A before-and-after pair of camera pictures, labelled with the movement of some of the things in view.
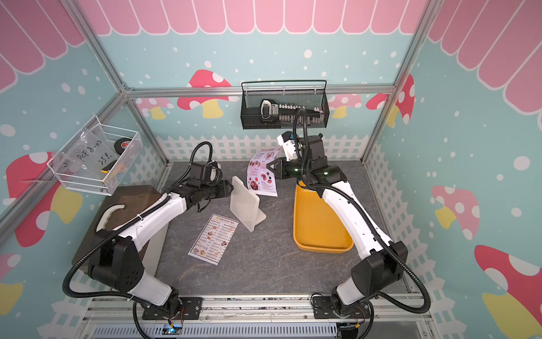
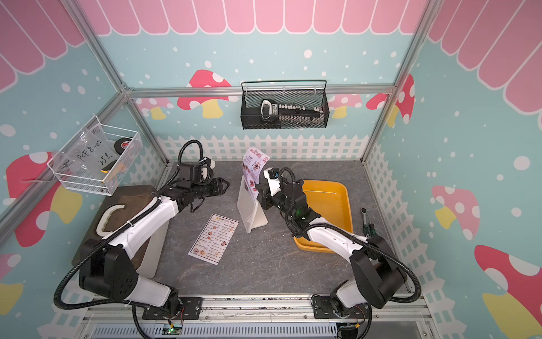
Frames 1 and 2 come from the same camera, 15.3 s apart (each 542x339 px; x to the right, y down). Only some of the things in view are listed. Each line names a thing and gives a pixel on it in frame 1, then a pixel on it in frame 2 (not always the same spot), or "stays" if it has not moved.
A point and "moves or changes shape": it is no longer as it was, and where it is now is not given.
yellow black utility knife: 108,167 stays
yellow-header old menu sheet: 214,239 stays
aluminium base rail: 124,311 stays
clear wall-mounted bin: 97,158 stays
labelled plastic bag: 92,155 stays
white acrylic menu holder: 245,205 moves or changes shape
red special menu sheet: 260,180 moves or changes shape
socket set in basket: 273,111 stays
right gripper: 282,164 -> 266,198
